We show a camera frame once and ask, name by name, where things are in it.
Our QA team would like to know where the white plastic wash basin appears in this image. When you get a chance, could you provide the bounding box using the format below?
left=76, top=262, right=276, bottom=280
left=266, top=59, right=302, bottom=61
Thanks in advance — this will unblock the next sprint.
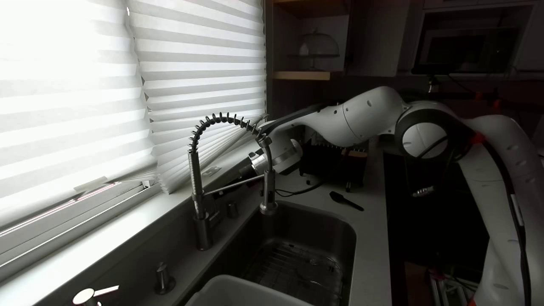
left=185, top=274, right=312, bottom=306

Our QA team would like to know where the narrow white pleated blind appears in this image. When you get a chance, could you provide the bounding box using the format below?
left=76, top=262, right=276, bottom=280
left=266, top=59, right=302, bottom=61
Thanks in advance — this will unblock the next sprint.
left=123, top=0, right=268, bottom=195

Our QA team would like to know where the chrome spring neck faucet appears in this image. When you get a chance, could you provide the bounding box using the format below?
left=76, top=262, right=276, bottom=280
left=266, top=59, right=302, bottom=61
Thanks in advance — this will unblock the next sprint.
left=186, top=110, right=278, bottom=252

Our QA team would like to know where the black coffee machine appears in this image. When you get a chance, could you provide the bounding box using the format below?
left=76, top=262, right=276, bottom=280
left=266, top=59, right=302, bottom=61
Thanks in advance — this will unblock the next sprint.
left=297, top=141, right=343, bottom=187

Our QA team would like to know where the glass dome cover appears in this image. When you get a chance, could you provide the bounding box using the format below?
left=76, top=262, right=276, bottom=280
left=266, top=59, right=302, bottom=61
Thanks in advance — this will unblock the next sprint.
left=295, top=27, right=343, bottom=59

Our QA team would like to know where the small chrome soap dispenser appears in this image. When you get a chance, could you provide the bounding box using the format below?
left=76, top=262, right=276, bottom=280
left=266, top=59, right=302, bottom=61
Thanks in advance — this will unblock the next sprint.
left=154, top=260, right=176, bottom=296

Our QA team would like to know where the wooden shelf board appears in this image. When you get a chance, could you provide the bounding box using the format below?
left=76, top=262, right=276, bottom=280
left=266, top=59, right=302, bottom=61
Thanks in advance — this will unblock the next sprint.
left=270, top=70, right=332, bottom=82

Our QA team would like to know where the wire sink bottom grid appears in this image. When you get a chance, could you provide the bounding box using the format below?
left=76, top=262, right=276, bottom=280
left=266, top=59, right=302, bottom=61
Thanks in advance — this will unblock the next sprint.
left=247, top=236, right=346, bottom=306

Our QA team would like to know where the black plastic scoop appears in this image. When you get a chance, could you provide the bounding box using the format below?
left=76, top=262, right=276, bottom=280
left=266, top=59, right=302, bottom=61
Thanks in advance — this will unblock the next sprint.
left=327, top=190, right=365, bottom=212

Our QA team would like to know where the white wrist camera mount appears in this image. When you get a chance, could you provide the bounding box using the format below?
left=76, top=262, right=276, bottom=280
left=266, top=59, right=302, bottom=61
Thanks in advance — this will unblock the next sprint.
left=271, top=134, right=305, bottom=173

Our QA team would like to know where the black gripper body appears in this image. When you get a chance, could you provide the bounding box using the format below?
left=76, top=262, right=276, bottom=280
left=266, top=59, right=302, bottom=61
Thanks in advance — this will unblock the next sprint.
left=219, top=150, right=271, bottom=192

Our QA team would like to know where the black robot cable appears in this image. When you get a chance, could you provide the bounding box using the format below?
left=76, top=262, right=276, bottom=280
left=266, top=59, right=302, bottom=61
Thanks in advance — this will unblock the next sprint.
left=273, top=133, right=533, bottom=306

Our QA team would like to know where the wide white pleated blind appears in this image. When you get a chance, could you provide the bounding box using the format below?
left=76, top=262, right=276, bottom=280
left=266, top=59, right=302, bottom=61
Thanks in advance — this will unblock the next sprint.
left=0, top=0, right=157, bottom=228

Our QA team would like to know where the stainless steel sink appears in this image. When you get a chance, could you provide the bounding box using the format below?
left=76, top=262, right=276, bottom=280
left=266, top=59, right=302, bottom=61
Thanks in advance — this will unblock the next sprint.
left=225, top=201, right=358, bottom=306

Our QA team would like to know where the white striped package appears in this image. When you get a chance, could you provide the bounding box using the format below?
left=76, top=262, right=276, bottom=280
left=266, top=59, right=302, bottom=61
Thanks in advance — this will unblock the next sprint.
left=426, top=269, right=482, bottom=306

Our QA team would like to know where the white object on windowsill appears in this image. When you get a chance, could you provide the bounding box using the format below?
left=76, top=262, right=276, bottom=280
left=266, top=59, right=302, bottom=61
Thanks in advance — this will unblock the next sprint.
left=71, top=284, right=122, bottom=306

